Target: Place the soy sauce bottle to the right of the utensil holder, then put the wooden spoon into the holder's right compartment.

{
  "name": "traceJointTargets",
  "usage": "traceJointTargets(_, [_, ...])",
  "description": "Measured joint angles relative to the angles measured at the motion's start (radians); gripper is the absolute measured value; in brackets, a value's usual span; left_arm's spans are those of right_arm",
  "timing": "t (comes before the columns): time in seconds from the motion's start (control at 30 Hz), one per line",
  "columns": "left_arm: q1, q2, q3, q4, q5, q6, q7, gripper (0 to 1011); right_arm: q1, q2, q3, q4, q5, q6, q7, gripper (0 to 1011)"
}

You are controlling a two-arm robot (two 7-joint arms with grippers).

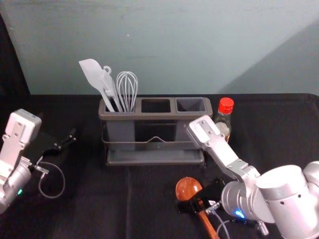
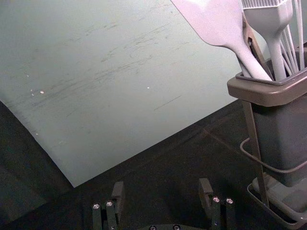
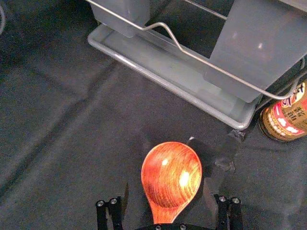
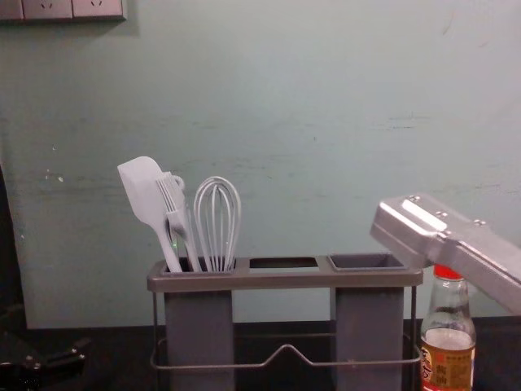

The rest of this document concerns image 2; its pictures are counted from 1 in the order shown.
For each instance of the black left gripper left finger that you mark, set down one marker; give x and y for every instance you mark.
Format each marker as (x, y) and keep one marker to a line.
(110, 213)

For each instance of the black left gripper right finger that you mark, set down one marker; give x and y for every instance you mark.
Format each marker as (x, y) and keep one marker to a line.
(217, 210)

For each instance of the grey drip tray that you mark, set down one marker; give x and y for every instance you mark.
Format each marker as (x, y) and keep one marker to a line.
(275, 206)

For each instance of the black table cloth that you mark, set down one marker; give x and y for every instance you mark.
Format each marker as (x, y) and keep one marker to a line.
(168, 172)

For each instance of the grey utensil holder bin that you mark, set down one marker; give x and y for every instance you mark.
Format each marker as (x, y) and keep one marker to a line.
(283, 131)

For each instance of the steel kitchen tongs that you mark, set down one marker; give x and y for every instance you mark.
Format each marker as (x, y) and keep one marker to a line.
(256, 49)

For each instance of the white silicone basting brush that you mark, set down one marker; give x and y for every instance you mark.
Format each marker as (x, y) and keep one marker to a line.
(275, 36)

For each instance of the white silicone spatula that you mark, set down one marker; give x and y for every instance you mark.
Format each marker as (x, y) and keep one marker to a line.
(216, 24)

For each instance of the steel holder stand frame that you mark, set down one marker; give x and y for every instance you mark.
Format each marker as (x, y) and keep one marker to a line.
(257, 148)

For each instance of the pale scuffed wall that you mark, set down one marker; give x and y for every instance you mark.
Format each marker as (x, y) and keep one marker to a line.
(96, 72)

